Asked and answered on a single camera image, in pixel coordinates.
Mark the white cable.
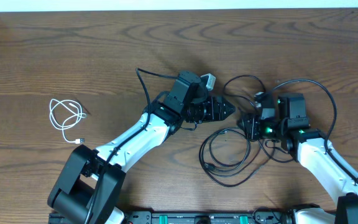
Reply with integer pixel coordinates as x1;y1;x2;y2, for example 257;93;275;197
48;98;88;146

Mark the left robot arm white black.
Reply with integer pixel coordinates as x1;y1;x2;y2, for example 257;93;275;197
47;96;236;223

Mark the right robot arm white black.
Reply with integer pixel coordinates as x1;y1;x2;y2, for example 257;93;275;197
237;113;358;223

